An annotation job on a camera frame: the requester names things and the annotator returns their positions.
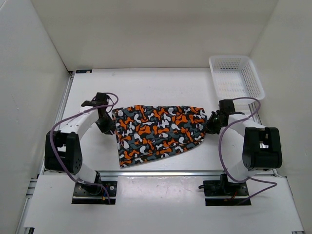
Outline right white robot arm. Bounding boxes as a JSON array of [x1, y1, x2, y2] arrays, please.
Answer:
[[203, 98, 282, 196]]

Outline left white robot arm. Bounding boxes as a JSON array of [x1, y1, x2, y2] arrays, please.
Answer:
[[44, 92, 116, 196]]

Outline front aluminium rail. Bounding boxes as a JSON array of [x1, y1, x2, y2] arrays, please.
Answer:
[[100, 170, 223, 176]]

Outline orange camouflage shorts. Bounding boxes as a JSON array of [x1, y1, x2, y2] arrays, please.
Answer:
[[112, 105, 208, 168]]

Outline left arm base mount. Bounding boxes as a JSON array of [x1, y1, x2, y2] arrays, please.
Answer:
[[72, 180, 117, 205]]

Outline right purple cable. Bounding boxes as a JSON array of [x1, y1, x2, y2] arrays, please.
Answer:
[[218, 97, 278, 205]]

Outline white plastic basket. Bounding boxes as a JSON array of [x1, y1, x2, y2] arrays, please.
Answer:
[[209, 55, 265, 113]]

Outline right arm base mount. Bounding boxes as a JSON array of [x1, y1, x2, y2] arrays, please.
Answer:
[[198, 180, 251, 207]]

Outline purple cable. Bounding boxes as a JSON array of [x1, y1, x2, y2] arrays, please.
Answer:
[[49, 92, 119, 204], [218, 97, 278, 205]]

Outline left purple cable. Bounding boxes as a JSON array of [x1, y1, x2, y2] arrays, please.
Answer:
[[49, 92, 119, 204]]

